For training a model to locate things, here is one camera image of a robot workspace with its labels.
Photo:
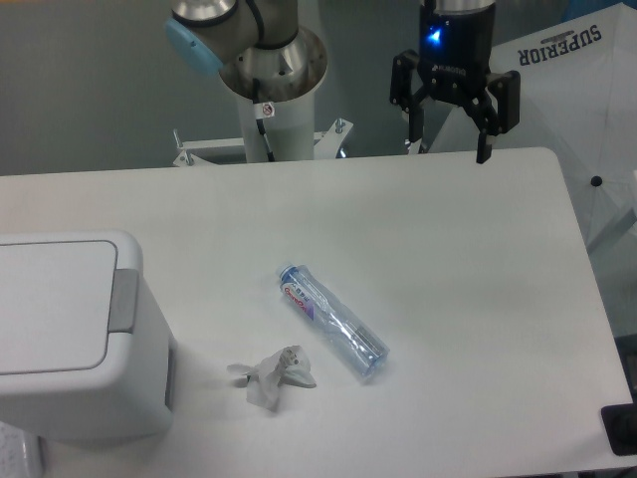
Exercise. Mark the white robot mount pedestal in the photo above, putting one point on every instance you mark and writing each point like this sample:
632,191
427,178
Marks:
270,132

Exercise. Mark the crumpled white paper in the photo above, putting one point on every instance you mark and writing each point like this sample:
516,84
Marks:
290,365

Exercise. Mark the clear plastic water bottle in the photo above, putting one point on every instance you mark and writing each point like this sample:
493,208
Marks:
349,337

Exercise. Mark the black device at table edge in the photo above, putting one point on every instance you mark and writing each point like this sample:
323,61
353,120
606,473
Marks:
620,424

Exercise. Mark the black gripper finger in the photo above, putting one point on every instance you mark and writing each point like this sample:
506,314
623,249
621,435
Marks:
404,65
494,109

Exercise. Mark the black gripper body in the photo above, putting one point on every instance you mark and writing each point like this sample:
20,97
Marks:
455,44

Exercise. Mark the white umbrella with text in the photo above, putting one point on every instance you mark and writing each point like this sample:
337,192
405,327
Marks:
578,99

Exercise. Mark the white trash can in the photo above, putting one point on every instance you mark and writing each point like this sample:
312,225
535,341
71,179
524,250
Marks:
86,353

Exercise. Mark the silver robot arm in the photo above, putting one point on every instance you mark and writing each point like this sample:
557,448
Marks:
274,66

